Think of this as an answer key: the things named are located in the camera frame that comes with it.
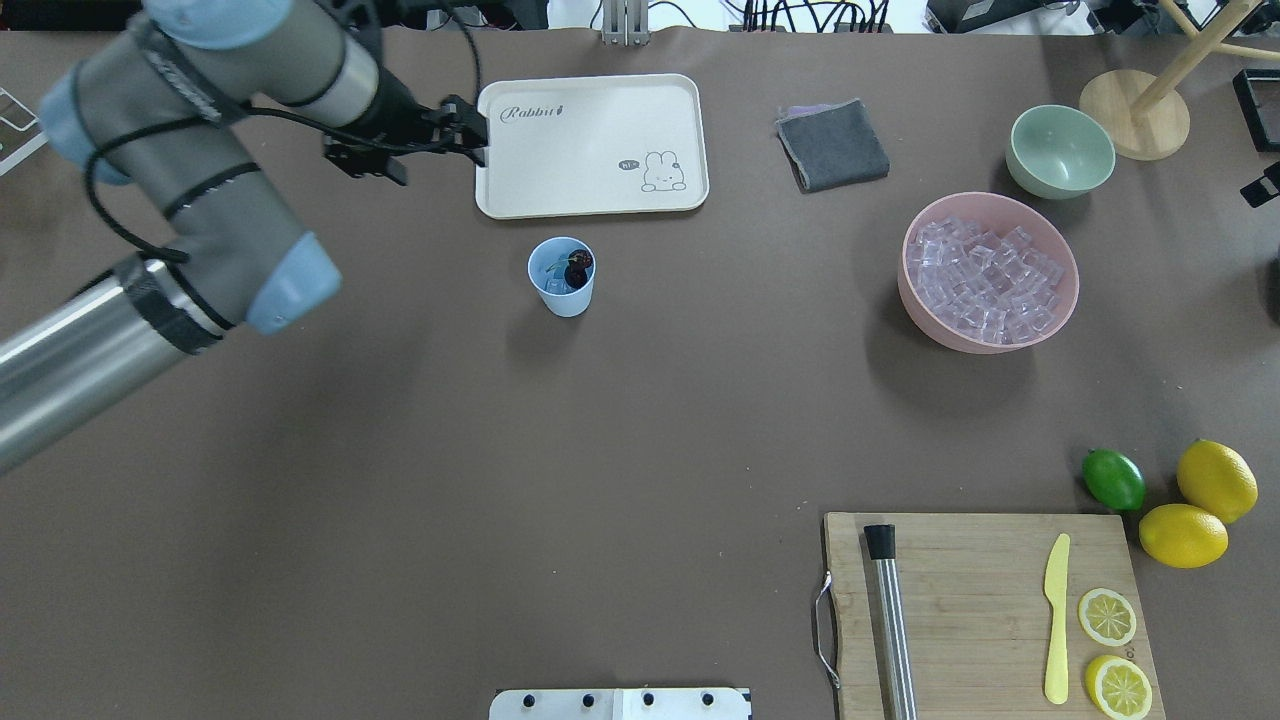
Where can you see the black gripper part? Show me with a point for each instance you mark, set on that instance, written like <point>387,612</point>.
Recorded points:
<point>1263,189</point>

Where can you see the pink bowl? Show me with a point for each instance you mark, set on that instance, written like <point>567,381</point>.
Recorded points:
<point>999,213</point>

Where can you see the lemon slice near knife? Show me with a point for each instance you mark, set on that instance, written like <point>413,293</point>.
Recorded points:
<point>1107,617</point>

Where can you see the yellow lemon near lime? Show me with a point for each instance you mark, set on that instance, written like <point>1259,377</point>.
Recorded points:
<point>1183,536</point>

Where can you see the grey folded cloth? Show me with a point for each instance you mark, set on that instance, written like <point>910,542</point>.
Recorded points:
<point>831,145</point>

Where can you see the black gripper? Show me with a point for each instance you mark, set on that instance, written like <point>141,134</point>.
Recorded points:
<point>401,113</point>

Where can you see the yellow lemon outer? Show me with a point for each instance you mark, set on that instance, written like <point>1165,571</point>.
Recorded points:
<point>1217,479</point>

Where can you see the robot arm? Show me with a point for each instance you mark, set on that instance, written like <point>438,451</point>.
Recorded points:
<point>156,108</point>

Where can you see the dark cherry pair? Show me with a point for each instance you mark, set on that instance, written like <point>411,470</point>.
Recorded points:
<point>577,266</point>

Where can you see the white wire cup rack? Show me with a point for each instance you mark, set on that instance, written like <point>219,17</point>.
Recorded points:
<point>21,132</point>

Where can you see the steel muddler black tip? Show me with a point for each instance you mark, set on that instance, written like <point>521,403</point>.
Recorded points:
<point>897,673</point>

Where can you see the pile of ice cubes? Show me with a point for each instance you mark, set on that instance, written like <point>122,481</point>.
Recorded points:
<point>996,288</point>

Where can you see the wooden cutting board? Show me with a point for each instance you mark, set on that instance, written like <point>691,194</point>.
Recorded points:
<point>977,621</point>

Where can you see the lemon slice far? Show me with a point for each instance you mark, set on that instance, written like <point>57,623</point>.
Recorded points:
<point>1118,688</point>

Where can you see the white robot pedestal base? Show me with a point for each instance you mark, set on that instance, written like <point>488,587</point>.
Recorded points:
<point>623,703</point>

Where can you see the green bowl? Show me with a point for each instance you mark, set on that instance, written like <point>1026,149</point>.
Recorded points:
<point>1058,153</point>

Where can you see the aluminium frame post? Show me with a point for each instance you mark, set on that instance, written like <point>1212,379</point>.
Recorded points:
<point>625,23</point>

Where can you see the light blue cup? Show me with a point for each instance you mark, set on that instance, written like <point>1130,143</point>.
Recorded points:
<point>562,270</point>

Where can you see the cream rabbit tray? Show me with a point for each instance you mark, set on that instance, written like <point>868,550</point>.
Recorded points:
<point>573,147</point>

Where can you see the green lime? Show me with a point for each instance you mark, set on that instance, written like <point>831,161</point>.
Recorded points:
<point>1114,480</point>

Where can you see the clear ice cube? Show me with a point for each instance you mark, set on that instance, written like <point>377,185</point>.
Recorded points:
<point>557,285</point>

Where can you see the wooden cup tree stand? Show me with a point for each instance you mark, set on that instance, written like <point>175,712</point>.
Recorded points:
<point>1143,114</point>

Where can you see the yellow plastic knife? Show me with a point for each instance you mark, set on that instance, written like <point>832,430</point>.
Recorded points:
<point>1055,592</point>

